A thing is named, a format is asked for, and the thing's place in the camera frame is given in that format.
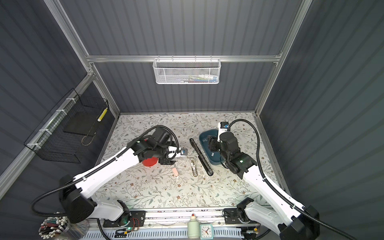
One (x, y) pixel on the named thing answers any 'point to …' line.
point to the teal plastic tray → (214, 157)
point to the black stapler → (202, 160)
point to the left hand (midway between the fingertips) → (174, 151)
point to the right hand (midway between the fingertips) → (214, 137)
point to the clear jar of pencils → (62, 228)
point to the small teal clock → (206, 231)
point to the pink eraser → (174, 170)
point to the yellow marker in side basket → (102, 114)
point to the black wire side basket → (67, 132)
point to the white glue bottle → (193, 228)
